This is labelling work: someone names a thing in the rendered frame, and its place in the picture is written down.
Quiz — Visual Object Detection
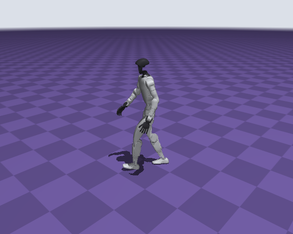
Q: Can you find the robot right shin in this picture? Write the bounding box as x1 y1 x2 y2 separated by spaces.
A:
149 139 165 160

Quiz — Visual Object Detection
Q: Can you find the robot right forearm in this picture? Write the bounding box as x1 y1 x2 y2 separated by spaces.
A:
126 92 137 106

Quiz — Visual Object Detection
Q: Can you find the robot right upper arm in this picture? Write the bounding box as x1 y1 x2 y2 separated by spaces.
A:
133 75 141 96

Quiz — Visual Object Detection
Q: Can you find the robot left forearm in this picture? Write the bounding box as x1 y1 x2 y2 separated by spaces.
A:
147 99 158 122

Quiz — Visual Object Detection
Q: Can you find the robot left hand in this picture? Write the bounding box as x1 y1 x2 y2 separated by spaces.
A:
139 116 152 134

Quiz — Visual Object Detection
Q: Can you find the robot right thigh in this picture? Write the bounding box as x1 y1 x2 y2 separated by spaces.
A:
143 111 158 142

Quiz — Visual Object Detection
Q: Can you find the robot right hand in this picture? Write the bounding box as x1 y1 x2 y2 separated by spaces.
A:
117 102 128 116

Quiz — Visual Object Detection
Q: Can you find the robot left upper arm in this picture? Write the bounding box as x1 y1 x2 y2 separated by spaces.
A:
145 78 159 103

